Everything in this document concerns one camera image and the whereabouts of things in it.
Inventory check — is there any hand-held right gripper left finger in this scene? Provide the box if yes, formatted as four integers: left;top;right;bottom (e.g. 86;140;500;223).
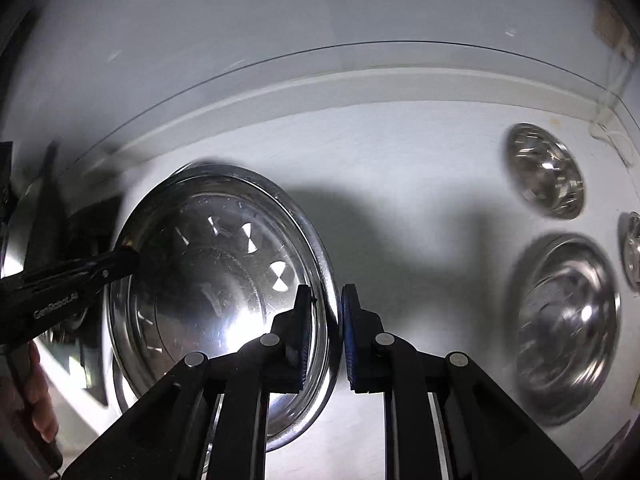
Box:
62;284;321;480

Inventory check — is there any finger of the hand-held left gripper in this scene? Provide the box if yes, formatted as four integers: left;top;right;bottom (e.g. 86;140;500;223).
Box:
60;247;141;287

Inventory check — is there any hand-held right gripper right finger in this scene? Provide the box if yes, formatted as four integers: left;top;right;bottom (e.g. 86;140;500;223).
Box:
340;284;583;480

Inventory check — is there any large steel bowl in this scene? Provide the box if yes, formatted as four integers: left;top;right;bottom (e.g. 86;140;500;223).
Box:
510;234;623;427

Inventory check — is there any medium steel bowl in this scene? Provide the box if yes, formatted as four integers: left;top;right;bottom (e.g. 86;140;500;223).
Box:
506;122;586;221

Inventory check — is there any small steel bowl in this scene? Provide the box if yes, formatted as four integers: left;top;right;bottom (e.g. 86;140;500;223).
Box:
619;211;640;292

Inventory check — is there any person's left hand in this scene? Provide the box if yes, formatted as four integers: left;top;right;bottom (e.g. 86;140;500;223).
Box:
25;346;59;443

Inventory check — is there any black wok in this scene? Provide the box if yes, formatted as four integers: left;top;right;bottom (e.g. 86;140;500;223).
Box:
27;142;68;271

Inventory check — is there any brown cardboard piece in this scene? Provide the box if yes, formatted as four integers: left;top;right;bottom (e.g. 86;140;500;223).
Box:
594;0;632;51

